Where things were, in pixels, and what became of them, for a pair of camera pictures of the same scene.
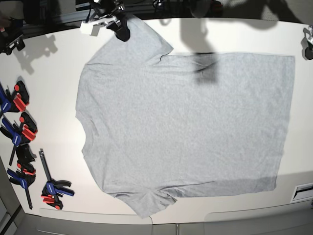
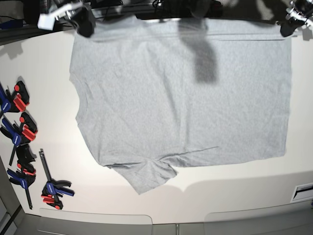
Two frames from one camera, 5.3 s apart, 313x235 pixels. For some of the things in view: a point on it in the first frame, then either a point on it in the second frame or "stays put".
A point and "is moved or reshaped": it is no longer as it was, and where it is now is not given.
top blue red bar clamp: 15,102 stays put
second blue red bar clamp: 27,131 stays put
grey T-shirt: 156,127 is moved or reshaped
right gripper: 308,53 → 302,10
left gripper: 118,12 → 84,20
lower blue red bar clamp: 49,195 stays put
